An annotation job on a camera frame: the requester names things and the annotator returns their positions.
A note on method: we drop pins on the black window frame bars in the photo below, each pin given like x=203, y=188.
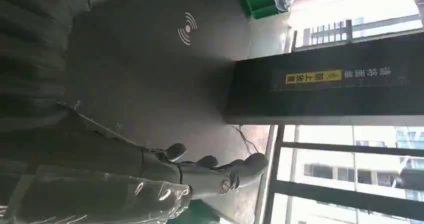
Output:
x=348, y=197

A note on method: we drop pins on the yellow label with black print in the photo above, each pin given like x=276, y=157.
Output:
x=313, y=77

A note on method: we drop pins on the grey outdoor railing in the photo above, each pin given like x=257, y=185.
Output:
x=331, y=32

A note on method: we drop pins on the green plastic bin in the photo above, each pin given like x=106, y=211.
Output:
x=198, y=213

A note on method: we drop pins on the black upright scanner panel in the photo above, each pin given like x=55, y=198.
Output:
x=318, y=96

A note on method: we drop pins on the ribbed grey right arm sleeve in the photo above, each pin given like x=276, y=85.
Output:
x=33, y=50

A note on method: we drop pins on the green plastic crate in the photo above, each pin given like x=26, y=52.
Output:
x=260, y=2

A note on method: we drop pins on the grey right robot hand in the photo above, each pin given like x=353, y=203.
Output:
x=109, y=156

